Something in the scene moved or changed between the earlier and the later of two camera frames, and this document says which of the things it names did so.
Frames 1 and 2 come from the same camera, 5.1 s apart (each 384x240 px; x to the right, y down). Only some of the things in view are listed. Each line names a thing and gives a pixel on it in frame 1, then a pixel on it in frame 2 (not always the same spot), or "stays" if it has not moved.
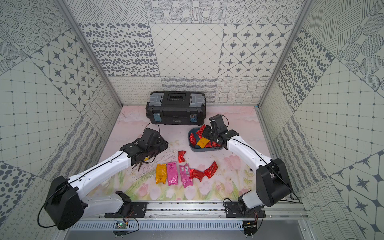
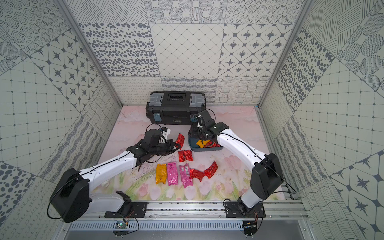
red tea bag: x=194 y=173 stays
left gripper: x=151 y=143 to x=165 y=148
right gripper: x=207 y=128 to x=193 y=132
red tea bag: x=181 y=158 stays
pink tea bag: x=185 y=178 stays
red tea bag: x=211 y=170 stays
